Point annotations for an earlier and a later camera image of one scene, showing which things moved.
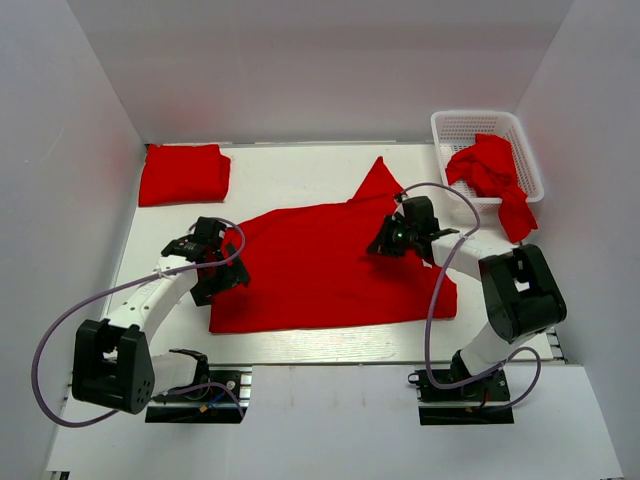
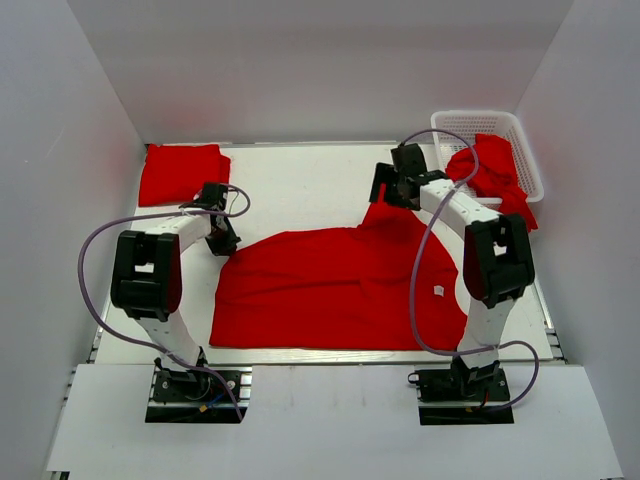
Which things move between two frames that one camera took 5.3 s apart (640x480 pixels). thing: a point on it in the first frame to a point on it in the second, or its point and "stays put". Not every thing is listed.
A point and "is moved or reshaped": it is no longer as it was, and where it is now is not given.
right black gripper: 382,244 to 386,173
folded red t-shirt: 184,173 stays put
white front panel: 354,422 stays put
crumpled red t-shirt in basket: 489,165 stays put
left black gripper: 234,274 to 228,246
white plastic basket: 455,131 stays put
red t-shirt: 312,268 is moved or reshaped
